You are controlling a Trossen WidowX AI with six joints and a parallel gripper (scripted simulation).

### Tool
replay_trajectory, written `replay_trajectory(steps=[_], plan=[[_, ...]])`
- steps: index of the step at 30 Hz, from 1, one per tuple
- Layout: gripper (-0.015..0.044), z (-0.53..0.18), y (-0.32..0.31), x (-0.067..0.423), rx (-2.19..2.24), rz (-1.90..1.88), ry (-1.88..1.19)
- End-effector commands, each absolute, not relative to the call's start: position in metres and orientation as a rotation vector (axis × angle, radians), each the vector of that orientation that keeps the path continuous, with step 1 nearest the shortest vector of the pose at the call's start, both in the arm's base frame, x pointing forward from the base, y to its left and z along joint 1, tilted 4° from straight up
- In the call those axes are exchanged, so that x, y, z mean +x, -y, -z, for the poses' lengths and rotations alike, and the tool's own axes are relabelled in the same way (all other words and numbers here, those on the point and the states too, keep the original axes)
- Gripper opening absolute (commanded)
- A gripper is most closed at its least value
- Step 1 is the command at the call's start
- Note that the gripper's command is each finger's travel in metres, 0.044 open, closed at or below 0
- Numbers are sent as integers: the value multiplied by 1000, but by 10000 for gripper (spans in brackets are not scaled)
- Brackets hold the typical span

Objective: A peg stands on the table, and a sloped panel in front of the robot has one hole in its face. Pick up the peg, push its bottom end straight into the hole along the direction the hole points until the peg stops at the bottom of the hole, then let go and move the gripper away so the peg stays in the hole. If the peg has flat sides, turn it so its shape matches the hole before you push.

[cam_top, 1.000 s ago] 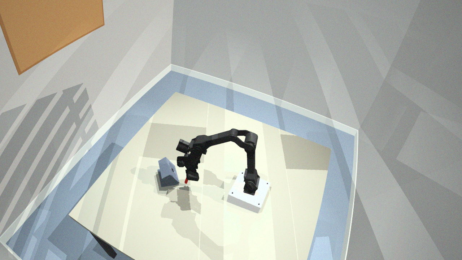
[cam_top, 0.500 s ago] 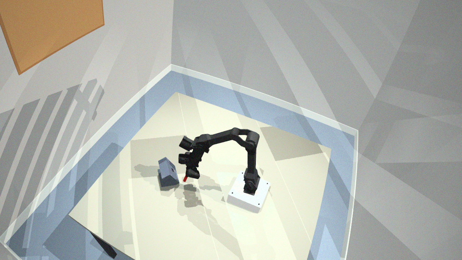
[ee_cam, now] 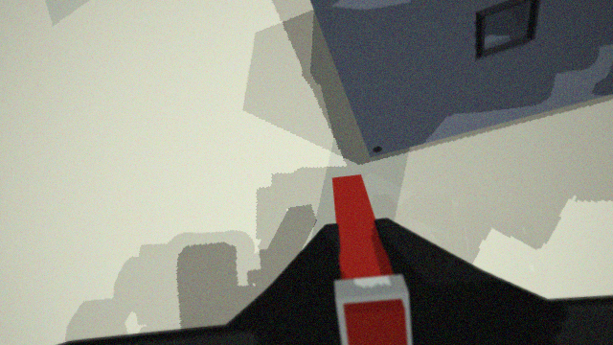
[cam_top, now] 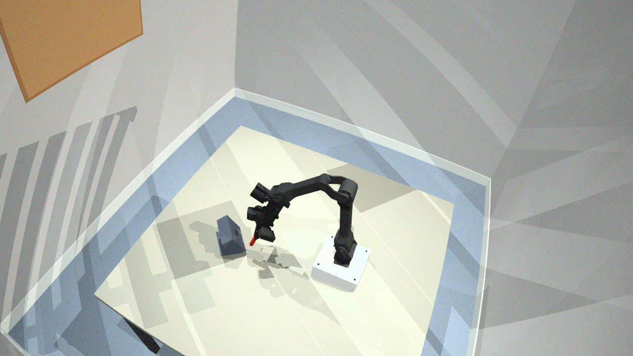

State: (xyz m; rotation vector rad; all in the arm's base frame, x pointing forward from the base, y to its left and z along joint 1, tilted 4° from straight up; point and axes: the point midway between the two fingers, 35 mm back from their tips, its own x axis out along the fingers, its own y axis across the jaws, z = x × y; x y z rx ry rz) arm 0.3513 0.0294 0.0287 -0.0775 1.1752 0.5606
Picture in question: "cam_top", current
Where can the blue-grey sloped panel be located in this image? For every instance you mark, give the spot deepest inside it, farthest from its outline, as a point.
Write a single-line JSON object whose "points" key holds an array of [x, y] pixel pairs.
{"points": [[229, 237]]}

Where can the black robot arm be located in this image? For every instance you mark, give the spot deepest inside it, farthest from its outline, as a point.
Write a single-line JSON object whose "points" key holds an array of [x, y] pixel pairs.
{"points": [[280, 196]]}

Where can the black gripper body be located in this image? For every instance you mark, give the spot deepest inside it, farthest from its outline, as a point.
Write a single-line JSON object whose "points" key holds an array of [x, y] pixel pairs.
{"points": [[265, 231]]}

